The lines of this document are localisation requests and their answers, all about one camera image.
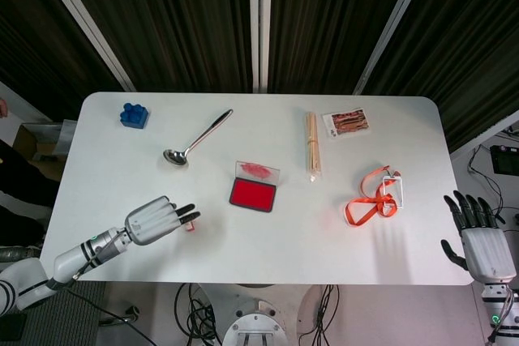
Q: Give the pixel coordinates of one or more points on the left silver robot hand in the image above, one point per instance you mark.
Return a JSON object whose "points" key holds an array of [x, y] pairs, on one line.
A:
{"points": [[148, 220]]}

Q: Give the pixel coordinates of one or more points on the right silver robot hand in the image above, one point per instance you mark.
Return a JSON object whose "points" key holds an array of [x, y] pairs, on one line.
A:
{"points": [[484, 246]]}

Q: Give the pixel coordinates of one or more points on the small red object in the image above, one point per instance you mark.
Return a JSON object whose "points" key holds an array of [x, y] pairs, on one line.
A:
{"points": [[189, 226]]}

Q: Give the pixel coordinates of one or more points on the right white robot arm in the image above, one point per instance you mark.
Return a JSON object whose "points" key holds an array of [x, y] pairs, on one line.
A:
{"points": [[503, 313]]}

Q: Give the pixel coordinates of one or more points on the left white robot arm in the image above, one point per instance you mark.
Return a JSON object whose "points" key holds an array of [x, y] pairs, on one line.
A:
{"points": [[73, 259]]}

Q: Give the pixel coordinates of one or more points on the silver robot base column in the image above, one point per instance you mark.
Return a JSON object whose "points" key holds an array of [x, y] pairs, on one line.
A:
{"points": [[257, 325]]}

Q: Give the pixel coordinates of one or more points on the red ink pad clear lid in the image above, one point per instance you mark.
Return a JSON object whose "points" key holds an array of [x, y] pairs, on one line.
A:
{"points": [[252, 194]]}

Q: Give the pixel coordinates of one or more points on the steel soup ladle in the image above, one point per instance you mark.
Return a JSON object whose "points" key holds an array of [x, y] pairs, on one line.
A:
{"points": [[194, 144]]}

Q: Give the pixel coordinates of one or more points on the black electronic box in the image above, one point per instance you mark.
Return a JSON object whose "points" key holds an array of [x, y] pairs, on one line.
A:
{"points": [[504, 159]]}

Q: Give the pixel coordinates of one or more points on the chrome caster leg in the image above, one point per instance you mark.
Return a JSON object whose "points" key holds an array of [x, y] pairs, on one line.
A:
{"points": [[121, 319]]}

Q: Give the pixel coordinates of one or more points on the clear badge holder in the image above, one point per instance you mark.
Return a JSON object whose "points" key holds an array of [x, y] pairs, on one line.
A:
{"points": [[393, 192]]}

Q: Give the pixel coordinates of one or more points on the blue toy building block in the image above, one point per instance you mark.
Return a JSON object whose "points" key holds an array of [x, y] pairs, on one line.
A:
{"points": [[134, 115]]}

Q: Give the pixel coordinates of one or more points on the grey ribbed floor mat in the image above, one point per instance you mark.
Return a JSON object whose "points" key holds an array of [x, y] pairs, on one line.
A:
{"points": [[69, 313]]}

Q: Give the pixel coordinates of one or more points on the person in dark clothes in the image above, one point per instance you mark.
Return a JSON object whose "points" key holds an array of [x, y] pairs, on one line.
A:
{"points": [[20, 188]]}

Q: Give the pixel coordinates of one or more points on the cardboard box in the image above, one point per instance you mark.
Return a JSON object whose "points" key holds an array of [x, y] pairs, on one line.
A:
{"points": [[30, 139]]}

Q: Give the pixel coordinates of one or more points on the wooden sticks bundle in bag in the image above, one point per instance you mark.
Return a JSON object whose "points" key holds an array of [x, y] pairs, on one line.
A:
{"points": [[312, 143]]}

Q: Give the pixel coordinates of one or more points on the brown printed snack packet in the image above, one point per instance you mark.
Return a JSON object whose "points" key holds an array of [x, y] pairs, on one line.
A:
{"points": [[348, 123]]}

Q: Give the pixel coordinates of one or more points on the white frame pole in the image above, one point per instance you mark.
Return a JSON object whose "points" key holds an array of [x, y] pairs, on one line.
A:
{"points": [[260, 26], [87, 26], [391, 26]]}

